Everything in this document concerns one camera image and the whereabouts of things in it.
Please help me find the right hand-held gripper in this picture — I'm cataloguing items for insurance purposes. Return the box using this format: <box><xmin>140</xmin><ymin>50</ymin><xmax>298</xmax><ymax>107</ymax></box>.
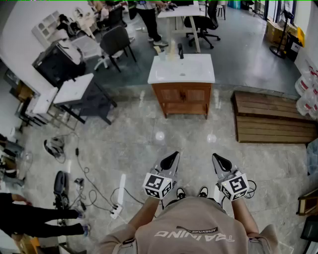
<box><xmin>211</xmin><ymin>153</ymin><xmax>250</xmax><ymax>202</ymax></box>

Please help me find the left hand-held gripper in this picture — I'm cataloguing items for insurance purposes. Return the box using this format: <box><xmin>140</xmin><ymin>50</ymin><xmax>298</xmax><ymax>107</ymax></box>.
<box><xmin>142</xmin><ymin>151</ymin><xmax>180</xmax><ymax>200</ymax></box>

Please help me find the wooden cabinet door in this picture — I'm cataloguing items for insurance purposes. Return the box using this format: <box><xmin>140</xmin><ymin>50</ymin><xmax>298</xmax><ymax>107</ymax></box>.
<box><xmin>185</xmin><ymin>88</ymin><xmax>207</xmax><ymax>103</ymax></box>
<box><xmin>159</xmin><ymin>88</ymin><xmax>184</xmax><ymax>103</ymax></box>

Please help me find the person's right forearm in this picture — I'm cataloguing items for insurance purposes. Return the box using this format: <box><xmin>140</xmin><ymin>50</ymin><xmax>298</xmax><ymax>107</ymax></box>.
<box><xmin>232</xmin><ymin>198</ymin><xmax>260</xmax><ymax>234</ymax></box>

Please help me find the person's left forearm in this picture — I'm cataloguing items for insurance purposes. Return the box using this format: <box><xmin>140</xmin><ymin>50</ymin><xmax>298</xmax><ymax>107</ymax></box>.
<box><xmin>128</xmin><ymin>195</ymin><xmax>162</xmax><ymax>230</ymax></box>

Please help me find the wooden vanity cabinet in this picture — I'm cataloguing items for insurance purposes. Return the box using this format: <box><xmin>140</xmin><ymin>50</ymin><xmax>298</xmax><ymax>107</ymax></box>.
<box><xmin>152</xmin><ymin>82</ymin><xmax>212</xmax><ymax>120</ymax></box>

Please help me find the person's beige shirt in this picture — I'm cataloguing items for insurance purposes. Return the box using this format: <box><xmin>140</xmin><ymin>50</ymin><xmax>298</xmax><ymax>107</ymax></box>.
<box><xmin>98</xmin><ymin>196</ymin><xmax>283</xmax><ymax>254</ymax></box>

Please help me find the white power strip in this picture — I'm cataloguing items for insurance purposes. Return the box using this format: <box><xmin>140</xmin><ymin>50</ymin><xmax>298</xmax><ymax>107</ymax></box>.
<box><xmin>109</xmin><ymin>203</ymin><xmax>124</xmax><ymax>220</ymax></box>

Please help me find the wooden slatted platform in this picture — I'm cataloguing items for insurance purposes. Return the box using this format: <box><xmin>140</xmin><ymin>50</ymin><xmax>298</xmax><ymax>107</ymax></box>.
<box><xmin>231</xmin><ymin>90</ymin><xmax>318</xmax><ymax>144</ymax></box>

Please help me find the blue plastic bag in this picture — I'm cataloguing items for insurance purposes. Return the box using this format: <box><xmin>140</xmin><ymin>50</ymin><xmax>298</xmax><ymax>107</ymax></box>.
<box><xmin>306</xmin><ymin>140</ymin><xmax>318</xmax><ymax>176</ymax></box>

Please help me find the dark metal basin stand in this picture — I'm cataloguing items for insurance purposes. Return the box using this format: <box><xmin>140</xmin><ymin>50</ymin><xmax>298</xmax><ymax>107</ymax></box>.
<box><xmin>59</xmin><ymin>74</ymin><xmax>118</xmax><ymax>126</ymax></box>

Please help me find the white sink basin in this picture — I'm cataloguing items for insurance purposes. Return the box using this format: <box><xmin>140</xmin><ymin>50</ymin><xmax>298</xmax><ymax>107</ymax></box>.
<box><xmin>147</xmin><ymin>54</ymin><xmax>216</xmax><ymax>84</ymax></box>

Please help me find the clear plastic jug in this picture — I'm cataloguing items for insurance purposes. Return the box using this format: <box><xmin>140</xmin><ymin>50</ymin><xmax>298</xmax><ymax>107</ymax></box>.
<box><xmin>295</xmin><ymin>70</ymin><xmax>315</xmax><ymax>96</ymax></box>
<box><xmin>296</xmin><ymin>88</ymin><xmax>318</xmax><ymax>118</ymax></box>

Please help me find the black headband device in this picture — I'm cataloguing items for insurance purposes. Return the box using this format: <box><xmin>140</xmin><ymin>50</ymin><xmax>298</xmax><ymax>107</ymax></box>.
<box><xmin>53</xmin><ymin>170</ymin><xmax>70</xmax><ymax>199</ymax></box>

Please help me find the black panel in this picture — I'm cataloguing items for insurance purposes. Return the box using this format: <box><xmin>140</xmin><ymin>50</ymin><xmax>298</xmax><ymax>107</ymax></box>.
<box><xmin>300</xmin><ymin>215</ymin><xmax>318</xmax><ymax>249</ymax></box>

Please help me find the grey white headset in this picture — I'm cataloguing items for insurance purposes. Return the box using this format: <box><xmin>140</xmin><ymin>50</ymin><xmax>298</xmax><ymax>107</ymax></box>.
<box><xmin>44</xmin><ymin>136</ymin><xmax>66</xmax><ymax>160</ymax></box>

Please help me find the white square basin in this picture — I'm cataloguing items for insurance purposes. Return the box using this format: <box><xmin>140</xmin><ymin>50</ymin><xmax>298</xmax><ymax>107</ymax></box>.
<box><xmin>53</xmin><ymin>72</ymin><xmax>95</xmax><ymax>105</ymax></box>

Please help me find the white swivel chair base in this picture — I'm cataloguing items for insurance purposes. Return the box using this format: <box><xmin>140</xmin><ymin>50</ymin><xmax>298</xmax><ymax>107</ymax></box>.
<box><xmin>93</xmin><ymin>55</ymin><xmax>110</xmax><ymax>70</ymax></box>

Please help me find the grey chair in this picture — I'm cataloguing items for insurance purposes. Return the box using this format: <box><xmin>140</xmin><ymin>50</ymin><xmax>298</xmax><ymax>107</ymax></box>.
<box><xmin>99</xmin><ymin>25</ymin><xmax>138</xmax><ymax>73</ymax></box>

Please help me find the black standing fan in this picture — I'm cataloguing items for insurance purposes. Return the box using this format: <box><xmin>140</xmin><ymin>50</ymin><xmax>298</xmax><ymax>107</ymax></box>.
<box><xmin>269</xmin><ymin>9</ymin><xmax>295</xmax><ymax>60</ymax></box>

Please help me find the small black box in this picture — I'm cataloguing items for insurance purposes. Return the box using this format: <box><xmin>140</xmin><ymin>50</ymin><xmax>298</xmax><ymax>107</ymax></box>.
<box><xmin>284</xmin><ymin>34</ymin><xmax>305</xmax><ymax>63</ymax></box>

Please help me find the cardboard box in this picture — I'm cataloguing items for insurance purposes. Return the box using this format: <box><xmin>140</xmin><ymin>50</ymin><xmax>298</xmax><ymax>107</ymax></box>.
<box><xmin>265</xmin><ymin>19</ymin><xmax>287</xmax><ymax>46</ymax></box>

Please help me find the black office chair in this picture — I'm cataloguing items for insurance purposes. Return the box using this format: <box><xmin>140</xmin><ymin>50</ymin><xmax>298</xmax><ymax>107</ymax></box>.
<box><xmin>183</xmin><ymin>0</ymin><xmax>221</xmax><ymax>49</ymax></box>

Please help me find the white striped bag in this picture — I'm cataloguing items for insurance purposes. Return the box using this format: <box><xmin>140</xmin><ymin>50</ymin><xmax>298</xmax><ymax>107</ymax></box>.
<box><xmin>58</xmin><ymin>37</ymin><xmax>83</xmax><ymax>65</ymax></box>

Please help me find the yellow sign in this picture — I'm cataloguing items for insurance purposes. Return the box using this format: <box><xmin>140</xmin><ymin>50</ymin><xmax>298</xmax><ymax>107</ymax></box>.
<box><xmin>297</xmin><ymin>26</ymin><xmax>306</xmax><ymax>48</ymax></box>

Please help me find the white desk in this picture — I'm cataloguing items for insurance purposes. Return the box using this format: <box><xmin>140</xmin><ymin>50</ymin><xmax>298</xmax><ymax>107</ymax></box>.
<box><xmin>157</xmin><ymin>0</ymin><xmax>207</xmax><ymax>54</ymax></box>

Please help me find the cream high chair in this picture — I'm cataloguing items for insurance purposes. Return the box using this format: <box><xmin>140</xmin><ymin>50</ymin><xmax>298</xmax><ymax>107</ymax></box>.
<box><xmin>73</xmin><ymin>6</ymin><xmax>96</xmax><ymax>40</ymax></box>

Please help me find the black bag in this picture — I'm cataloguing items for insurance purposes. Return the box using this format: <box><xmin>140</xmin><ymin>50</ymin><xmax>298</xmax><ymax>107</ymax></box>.
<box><xmin>56</xmin><ymin>14</ymin><xmax>78</xmax><ymax>38</ymax></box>

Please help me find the white shelf unit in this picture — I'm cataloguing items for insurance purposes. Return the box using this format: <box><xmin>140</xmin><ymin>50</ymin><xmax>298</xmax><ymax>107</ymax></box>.
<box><xmin>31</xmin><ymin>10</ymin><xmax>61</xmax><ymax>48</ymax></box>

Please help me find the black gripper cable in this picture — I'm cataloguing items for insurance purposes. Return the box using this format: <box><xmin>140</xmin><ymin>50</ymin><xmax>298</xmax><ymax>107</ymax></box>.
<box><xmin>244</xmin><ymin>179</ymin><xmax>257</xmax><ymax>199</ymax></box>

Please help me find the black floor cable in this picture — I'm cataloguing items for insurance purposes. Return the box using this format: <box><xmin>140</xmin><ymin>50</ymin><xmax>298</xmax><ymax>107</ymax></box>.
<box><xmin>74</xmin><ymin>131</ymin><xmax>118</xmax><ymax>212</ymax></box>

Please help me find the wooden frame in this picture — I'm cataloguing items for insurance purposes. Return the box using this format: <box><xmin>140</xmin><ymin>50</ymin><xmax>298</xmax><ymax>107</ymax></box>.
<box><xmin>296</xmin><ymin>188</ymin><xmax>318</xmax><ymax>216</ymax></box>

